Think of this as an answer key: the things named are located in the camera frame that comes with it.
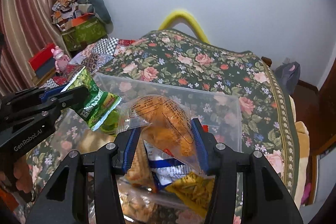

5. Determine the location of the golden fried pastry bag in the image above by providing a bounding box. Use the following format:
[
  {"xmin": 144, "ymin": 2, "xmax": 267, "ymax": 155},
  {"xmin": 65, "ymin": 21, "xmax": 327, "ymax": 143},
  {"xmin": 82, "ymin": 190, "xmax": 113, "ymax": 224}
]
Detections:
[{"xmin": 117, "ymin": 94, "xmax": 201, "ymax": 172}]

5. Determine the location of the striped pink curtain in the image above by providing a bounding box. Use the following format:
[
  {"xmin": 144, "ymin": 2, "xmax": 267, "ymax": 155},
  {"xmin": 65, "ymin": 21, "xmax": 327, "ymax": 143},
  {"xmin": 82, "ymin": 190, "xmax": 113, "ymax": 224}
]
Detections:
[{"xmin": 1, "ymin": 0, "xmax": 65, "ymax": 95}]

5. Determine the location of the green peas snack bag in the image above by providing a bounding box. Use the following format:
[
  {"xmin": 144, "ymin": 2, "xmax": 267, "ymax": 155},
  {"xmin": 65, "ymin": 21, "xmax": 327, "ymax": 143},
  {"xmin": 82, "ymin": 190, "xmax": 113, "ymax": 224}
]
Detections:
[{"xmin": 61, "ymin": 67, "xmax": 121, "ymax": 131}]

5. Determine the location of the wooden door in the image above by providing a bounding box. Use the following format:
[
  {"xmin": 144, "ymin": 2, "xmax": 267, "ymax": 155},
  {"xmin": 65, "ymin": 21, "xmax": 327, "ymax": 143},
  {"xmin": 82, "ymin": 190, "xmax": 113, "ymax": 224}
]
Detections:
[{"xmin": 294, "ymin": 50, "xmax": 336, "ymax": 156}]

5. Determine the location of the grey plush pillow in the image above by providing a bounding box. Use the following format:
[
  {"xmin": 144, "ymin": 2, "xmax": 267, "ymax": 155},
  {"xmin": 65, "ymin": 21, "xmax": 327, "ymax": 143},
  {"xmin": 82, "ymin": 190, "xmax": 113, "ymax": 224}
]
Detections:
[{"xmin": 77, "ymin": 0, "xmax": 112, "ymax": 24}]

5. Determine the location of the yellow snack packet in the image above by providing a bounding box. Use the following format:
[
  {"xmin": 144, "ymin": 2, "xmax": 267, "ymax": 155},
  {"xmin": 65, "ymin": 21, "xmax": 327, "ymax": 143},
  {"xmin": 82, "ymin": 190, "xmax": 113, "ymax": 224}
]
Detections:
[{"xmin": 165, "ymin": 172, "xmax": 215, "ymax": 218}]

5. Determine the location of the left hand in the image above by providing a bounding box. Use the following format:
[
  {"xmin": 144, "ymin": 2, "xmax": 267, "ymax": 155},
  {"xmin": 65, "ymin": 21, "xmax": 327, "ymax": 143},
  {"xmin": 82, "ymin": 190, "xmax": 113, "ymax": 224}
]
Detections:
[{"xmin": 10, "ymin": 155, "xmax": 33, "ymax": 193}]

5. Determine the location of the biscuit bar pack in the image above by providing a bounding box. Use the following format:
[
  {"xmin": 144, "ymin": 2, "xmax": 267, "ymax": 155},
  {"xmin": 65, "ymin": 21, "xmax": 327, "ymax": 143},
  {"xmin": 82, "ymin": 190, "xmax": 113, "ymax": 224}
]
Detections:
[{"xmin": 125, "ymin": 138, "xmax": 155, "ymax": 189}]

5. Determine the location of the dark floral bed cover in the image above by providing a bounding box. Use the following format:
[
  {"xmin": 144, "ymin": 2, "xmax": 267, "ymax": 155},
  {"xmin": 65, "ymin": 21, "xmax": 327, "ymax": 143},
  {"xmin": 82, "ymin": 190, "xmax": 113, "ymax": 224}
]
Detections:
[{"xmin": 15, "ymin": 28, "xmax": 301, "ymax": 224}]

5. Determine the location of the green storage box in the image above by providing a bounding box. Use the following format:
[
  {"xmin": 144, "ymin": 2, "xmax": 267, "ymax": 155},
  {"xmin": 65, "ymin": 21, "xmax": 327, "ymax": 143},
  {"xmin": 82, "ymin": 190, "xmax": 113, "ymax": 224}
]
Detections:
[{"xmin": 62, "ymin": 16, "xmax": 107, "ymax": 51}]

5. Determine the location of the patchwork quilt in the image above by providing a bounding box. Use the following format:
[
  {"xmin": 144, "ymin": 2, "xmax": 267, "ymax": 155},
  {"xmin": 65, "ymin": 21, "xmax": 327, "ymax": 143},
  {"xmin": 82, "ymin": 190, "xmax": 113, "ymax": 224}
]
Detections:
[{"xmin": 42, "ymin": 38, "xmax": 135, "ymax": 88}]

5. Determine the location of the red box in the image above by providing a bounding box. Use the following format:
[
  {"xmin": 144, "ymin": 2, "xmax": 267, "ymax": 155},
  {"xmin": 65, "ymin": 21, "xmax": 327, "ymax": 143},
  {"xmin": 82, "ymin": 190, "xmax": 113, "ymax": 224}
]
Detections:
[{"xmin": 29, "ymin": 43, "xmax": 56, "ymax": 71}]

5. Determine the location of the clear plastic storage bin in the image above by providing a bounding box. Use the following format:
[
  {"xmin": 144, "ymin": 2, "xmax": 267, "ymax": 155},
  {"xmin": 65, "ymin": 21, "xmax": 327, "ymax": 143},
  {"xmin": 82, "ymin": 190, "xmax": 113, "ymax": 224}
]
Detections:
[{"xmin": 51, "ymin": 73, "xmax": 242, "ymax": 223}]

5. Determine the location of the pink toy figure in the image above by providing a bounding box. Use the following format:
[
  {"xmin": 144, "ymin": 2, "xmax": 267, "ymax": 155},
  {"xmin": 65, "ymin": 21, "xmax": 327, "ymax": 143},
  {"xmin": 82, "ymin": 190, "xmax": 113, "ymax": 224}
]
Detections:
[{"xmin": 51, "ymin": 46, "xmax": 70, "ymax": 74}]

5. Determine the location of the grey backpack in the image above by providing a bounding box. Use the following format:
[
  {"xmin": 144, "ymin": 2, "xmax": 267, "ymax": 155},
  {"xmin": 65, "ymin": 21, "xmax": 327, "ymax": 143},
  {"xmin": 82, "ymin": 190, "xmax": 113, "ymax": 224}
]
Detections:
[{"xmin": 274, "ymin": 61, "xmax": 301, "ymax": 95}]

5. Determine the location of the yellow foam bed rail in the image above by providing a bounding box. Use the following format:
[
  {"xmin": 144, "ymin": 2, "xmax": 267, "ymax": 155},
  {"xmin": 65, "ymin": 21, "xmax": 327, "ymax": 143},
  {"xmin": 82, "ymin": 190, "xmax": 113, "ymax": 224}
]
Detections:
[{"xmin": 158, "ymin": 9, "xmax": 210, "ymax": 44}]

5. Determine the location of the blue white snack packet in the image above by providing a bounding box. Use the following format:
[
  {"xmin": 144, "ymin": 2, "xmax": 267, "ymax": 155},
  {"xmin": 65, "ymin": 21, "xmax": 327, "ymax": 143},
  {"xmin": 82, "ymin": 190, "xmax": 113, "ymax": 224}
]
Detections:
[{"xmin": 143, "ymin": 140, "xmax": 192, "ymax": 190}]

